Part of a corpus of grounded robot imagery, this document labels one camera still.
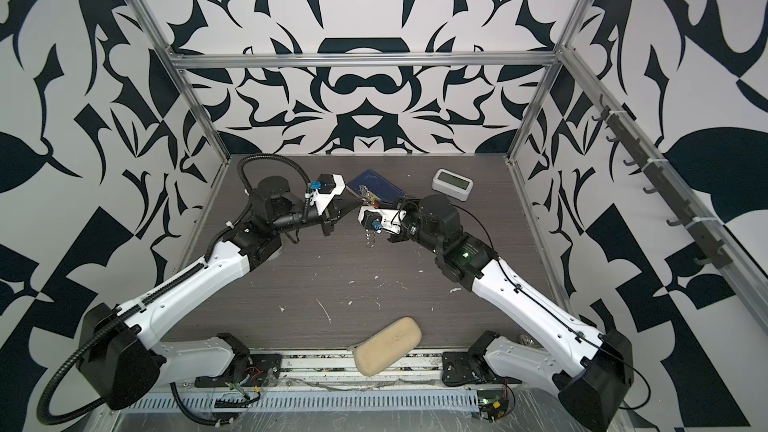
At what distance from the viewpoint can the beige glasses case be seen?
74 centimetres

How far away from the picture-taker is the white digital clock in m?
1.07

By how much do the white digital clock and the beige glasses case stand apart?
477 mm
